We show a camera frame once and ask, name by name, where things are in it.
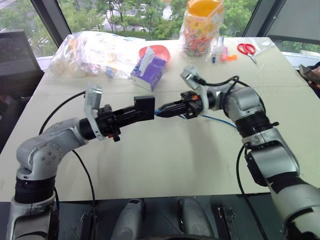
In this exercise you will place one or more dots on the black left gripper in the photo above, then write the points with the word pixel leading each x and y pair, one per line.
pixel 107 122

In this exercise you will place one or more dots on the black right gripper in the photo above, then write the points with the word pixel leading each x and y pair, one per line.
pixel 192 106

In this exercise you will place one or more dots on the small black box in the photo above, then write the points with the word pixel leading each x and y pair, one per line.
pixel 144 106

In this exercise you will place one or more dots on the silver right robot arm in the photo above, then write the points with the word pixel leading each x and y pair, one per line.
pixel 250 102

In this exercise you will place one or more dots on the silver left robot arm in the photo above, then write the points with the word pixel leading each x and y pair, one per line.
pixel 40 155

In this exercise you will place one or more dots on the purple tissue box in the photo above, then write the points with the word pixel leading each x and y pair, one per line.
pixel 150 73

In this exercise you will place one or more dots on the person hand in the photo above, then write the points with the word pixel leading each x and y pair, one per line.
pixel 315 78

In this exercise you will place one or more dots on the red plastic bowl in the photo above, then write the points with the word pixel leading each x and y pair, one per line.
pixel 160 52

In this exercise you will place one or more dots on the blue capped pen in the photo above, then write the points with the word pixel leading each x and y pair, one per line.
pixel 214 56

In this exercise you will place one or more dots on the clear plastic bag of goods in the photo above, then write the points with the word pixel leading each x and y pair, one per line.
pixel 87 55

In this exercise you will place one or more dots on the pink small bottle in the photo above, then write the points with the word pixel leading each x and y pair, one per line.
pixel 223 55

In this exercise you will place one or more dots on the orange small clip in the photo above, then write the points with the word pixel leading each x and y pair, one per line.
pixel 232 58

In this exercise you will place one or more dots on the clear plastic tube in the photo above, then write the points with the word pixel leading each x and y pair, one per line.
pixel 220 42

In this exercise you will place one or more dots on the bag of colourful items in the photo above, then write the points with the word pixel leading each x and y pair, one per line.
pixel 201 30

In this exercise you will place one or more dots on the grey rounded shape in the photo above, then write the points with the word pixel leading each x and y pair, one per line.
pixel 193 220
pixel 130 220

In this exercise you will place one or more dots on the small clear plastic bag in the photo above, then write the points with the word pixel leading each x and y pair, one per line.
pixel 265 46

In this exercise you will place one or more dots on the black monitor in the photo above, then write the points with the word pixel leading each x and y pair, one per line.
pixel 17 55

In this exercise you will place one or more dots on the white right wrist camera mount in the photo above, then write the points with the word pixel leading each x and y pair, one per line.
pixel 190 76

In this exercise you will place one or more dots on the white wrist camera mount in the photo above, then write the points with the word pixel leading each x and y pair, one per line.
pixel 93 100
pixel 190 76

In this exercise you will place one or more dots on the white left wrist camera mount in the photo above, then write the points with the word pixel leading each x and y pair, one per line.
pixel 93 100

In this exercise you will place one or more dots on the black window frame post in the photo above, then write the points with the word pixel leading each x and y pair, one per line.
pixel 252 17
pixel 48 21

